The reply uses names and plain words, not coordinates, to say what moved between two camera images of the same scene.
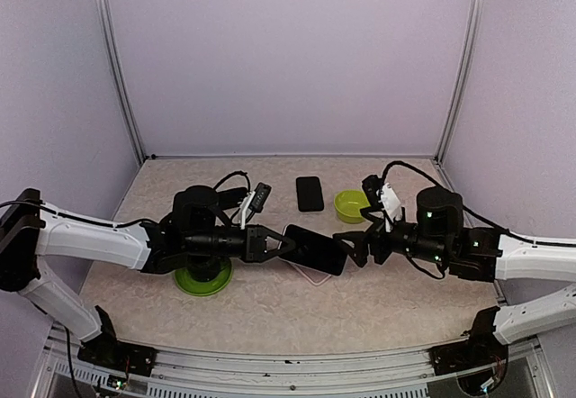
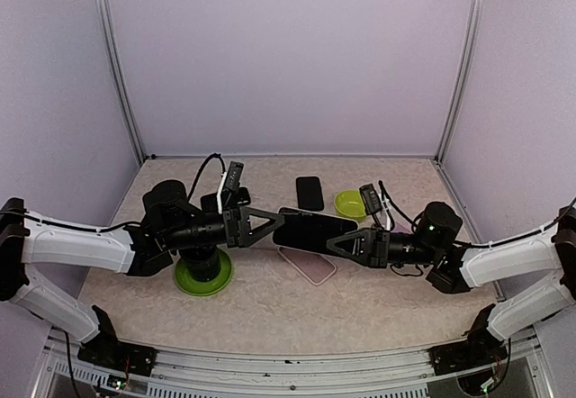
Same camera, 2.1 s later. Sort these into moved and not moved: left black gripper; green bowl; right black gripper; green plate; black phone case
Moved: left black gripper
Not moved: right black gripper; green bowl; black phone case; green plate
